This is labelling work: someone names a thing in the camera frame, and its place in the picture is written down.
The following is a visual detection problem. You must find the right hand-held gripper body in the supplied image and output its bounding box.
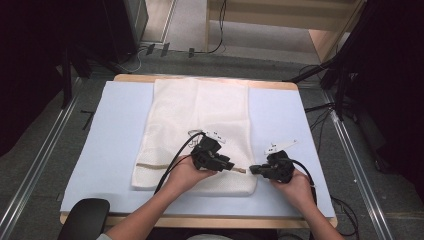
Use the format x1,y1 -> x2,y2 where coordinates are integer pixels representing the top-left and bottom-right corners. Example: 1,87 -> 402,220
264,139 -> 299,184

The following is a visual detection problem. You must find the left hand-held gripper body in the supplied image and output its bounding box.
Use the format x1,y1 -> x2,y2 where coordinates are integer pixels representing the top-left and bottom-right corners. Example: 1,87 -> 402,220
190,130 -> 227,172

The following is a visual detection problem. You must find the white towel with tan stripe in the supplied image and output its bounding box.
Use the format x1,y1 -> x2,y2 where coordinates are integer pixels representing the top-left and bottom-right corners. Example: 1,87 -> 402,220
130,77 -> 259,198

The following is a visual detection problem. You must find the person's right hand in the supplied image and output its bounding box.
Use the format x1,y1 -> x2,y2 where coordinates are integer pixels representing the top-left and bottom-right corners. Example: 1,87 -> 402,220
269,168 -> 316,215

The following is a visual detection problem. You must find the person's left hand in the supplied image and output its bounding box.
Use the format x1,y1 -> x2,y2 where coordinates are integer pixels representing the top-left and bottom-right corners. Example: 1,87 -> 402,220
164,154 -> 218,198

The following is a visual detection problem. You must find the wooden table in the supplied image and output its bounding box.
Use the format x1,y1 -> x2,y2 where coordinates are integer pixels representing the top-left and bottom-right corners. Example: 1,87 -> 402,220
59,73 -> 338,230

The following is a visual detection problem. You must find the person's dark clothing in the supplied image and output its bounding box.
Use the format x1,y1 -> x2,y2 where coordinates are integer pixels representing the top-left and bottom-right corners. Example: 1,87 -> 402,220
146,227 -> 278,240

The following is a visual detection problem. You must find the light blue table mat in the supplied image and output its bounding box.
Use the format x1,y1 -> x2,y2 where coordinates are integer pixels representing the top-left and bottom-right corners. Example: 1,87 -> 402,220
59,80 -> 336,219

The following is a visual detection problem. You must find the black metal stand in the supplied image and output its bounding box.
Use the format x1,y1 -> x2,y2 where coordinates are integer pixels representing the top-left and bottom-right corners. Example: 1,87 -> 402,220
60,46 -> 93,110
282,49 -> 354,122

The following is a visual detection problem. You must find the black chair armrest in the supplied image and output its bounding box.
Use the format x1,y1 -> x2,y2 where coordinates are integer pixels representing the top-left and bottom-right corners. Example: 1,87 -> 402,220
56,197 -> 111,240

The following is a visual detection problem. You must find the dark curtain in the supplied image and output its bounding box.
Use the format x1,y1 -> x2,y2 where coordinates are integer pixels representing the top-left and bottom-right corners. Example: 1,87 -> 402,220
0,0 -> 111,158
328,0 -> 424,201

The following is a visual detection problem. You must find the light wooden shelf unit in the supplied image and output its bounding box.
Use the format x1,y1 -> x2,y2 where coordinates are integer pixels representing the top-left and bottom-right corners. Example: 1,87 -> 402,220
204,0 -> 368,63

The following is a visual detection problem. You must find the black cabinet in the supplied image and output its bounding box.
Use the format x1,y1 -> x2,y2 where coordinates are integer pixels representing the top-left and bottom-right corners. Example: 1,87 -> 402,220
102,0 -> 150,64

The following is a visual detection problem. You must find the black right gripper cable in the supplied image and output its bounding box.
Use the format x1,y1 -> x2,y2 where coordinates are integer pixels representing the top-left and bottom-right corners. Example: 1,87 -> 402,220
290,158 -> 318,205

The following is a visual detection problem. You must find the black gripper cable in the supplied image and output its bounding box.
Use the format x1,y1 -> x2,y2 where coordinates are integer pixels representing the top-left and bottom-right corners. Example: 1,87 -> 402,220
290,158 -> 318,205
153,129 -> 207,196

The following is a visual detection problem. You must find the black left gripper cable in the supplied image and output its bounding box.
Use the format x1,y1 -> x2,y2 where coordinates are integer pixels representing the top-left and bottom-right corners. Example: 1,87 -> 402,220
153,129 -> 207,196

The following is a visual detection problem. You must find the aluminium floor rail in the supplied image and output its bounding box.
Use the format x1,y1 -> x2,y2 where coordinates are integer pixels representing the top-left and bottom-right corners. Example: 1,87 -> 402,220
0,77 -> 83,240
320,89 -> 395,240

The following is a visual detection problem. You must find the black floor cable loop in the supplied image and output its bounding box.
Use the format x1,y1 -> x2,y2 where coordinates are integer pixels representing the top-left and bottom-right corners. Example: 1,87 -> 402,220
329,195 -> 360,240

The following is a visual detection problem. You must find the white floor cable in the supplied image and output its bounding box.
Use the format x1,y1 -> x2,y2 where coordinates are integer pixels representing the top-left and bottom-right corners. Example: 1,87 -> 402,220
115,46 -> 148,74

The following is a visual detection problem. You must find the black hanging cable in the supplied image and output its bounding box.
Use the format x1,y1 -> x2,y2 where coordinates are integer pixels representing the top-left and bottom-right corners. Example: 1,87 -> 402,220
193,0 -> 228,55

